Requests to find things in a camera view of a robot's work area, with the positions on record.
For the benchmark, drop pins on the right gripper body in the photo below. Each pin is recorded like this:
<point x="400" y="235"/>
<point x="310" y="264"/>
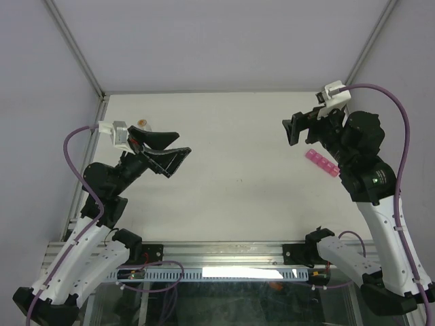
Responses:
<point x="327" y="130"/>

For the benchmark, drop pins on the right aluminium frame post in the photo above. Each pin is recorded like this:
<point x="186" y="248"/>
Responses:
<point x="372" y="38"/>

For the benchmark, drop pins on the white slotted cable duct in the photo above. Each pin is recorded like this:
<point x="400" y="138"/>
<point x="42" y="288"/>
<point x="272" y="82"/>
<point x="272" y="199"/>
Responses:
<point x="210" y="274"/>

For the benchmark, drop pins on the clear glass pill bottle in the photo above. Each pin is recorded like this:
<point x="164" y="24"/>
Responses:
<point x="144" y="125"/>

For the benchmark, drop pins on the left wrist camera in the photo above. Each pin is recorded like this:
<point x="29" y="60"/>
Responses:
<point x="118" y="133"/>

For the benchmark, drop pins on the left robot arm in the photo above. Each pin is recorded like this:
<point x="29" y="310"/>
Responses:
<point x="95" y="248"/>

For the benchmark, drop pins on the left aluminium frame post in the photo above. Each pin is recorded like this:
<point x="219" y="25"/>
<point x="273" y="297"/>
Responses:
<point x="73" y="46"/>

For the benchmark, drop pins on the aluminium frame post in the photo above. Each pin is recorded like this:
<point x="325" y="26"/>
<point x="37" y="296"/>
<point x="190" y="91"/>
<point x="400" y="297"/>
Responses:
<point x="73" y="46"/>
<point x="372" y="38"/>

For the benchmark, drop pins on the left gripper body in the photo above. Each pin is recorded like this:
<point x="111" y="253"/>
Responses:
<point x="134" y="165"/>

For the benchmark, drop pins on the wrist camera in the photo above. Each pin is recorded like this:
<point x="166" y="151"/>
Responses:
<point x="332" y="97"/>
<point x="118" y="133"/>

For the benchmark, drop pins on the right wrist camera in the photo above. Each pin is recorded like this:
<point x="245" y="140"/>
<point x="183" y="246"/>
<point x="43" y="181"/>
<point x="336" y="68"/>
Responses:
<point x="332" y="97"/>

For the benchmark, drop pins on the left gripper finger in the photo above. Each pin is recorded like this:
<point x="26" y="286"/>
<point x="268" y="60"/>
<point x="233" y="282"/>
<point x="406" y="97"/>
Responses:
<point x="154" y="140"/>
<point x="165" y="162"/>

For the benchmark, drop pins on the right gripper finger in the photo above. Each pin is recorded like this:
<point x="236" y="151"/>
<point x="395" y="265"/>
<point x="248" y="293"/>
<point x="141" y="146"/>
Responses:
<point x="291" y="131"/>
<point x="302" y="121"/>

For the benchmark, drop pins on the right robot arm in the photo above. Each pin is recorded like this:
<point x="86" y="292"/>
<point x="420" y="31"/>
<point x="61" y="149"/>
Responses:
<point x="389" y="287"/>

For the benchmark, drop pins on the pink pill organizer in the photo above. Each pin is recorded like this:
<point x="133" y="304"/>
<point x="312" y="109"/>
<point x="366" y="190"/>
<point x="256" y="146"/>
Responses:
<point x="322" y="162"/>

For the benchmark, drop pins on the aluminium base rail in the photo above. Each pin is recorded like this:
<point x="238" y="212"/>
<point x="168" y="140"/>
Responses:
<point x="199" y="254"/>

